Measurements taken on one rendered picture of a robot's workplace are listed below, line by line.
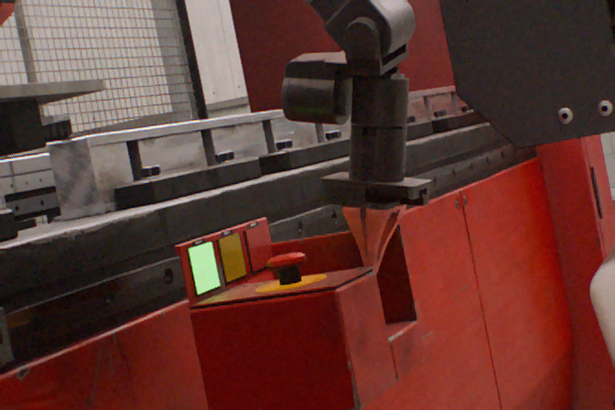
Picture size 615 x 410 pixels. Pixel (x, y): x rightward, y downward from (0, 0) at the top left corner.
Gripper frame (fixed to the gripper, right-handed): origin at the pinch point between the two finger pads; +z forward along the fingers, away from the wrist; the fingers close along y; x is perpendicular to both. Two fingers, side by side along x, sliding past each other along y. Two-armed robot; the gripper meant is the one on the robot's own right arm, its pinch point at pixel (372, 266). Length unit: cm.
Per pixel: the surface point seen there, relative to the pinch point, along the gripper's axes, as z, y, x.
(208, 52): 0, 382, -680
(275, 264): -1.5, 5.8, 11.3
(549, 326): 42, 14, -157
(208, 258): -0.9, 13.8, 10.0
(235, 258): 0.0, 13.6, 4.3
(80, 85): -18.8, 15.0, 31.1
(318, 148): -5, 32, -61
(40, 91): -18.5, 14.9, 36.8
